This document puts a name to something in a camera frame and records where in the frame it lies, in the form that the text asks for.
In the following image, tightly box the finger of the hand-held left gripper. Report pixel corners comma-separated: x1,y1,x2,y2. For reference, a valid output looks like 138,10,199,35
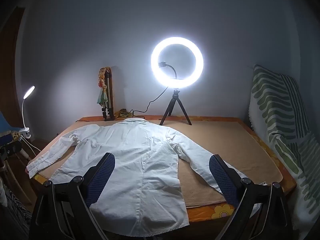
0,140,23,161

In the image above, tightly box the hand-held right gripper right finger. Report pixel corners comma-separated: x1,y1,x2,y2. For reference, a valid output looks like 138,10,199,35
209,154,294,240

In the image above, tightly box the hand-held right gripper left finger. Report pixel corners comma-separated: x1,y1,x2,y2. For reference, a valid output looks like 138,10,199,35
29,152,116,240

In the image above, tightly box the white shirt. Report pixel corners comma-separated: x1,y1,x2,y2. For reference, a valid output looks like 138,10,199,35
26,118,262,237

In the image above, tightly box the blue cloth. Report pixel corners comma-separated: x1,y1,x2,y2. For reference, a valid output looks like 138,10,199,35
0,110,20,140

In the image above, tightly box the tan mat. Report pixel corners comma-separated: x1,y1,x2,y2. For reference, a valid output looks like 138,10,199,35
37,120,284,208

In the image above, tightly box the white clip lamp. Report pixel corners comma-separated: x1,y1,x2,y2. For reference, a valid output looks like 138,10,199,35
19,85,35,139

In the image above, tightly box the folded metal tripod stand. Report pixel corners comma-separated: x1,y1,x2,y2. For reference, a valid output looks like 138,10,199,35
101,71,116,122

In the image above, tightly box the doll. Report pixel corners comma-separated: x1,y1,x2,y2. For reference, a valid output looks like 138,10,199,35
97,67,112,105

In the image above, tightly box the black mini tripod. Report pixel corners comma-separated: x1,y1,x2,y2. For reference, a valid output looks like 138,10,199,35
159,88,192,126

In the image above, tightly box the green striped white blanket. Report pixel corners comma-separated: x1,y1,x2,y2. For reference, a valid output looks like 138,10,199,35
248,64,320,240

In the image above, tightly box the black gooseneck phone holder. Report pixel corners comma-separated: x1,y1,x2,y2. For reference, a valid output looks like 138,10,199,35
158,60,178,79

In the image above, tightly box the white lamp cable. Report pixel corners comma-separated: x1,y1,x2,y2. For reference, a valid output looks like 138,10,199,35
21,137,42,160

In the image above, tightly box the black power cable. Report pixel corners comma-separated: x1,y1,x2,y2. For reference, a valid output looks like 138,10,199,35
75,86,169,123

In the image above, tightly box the ring light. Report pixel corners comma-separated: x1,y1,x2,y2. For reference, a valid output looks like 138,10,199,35
151,37,204,90

